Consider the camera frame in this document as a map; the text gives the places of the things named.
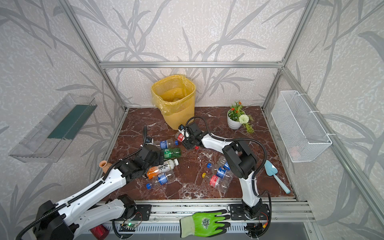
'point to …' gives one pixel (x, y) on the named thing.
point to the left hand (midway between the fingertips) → (157, 150)
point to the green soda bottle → (172, 153)
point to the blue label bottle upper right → (223, 165)
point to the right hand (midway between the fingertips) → (188, 134)
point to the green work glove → (204, 224)
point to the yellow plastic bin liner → (173, 93)
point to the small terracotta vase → (105, 165)
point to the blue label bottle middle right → (223, 172)
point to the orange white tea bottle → (167, 166)
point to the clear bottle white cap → (176, 99)
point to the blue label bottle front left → (162, 178)
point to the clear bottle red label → (179, 136)
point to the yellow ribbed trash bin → (172, 121)
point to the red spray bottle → (100, 232)
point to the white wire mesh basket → (300, 132)
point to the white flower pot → (232, 124)
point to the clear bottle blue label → (166, 144)
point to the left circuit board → (127, 227)
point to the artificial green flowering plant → (236, 113)
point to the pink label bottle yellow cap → (221, 183)
